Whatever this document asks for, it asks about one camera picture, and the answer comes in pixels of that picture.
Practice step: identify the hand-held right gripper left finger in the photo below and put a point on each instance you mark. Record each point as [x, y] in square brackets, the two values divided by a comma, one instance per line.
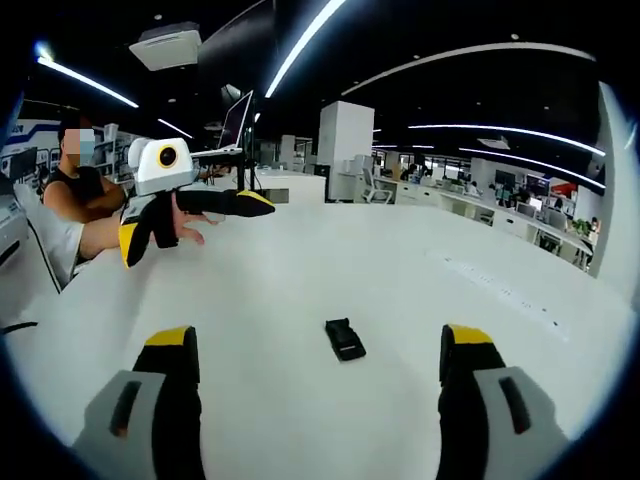
[150, 430]

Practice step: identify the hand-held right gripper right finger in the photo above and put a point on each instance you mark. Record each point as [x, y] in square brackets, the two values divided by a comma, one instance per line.
[480, 430]

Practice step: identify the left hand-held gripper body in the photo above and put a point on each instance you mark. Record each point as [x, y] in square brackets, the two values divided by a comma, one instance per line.
[150, 175]

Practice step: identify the black plastic buckle socket part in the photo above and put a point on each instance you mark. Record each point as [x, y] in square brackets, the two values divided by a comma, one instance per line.
[350, 350]

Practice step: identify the black plastic buckle pronged part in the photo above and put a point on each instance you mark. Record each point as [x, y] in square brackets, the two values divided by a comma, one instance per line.
[336, 325]

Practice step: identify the person's left hand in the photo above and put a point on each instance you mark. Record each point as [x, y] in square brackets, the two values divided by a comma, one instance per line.
[189, 225]

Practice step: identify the small black box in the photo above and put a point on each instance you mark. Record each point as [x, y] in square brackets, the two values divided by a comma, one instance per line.
[275, 196]

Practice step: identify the open silver laptop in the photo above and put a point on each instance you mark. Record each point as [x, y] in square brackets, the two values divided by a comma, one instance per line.
[235, 122]

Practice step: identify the long white ceiling light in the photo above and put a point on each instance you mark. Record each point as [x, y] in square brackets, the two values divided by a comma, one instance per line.
[500, 131]
[300, 50]
[525, 162]
[85, 82]

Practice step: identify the white ceiling air conditioner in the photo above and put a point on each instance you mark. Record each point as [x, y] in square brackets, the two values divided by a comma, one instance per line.
[165, 47]

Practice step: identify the white office chair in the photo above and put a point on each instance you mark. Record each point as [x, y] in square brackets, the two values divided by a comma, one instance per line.
[377, 187]

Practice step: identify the row of white office desks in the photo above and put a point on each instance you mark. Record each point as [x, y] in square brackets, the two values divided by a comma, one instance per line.
[510, 222]

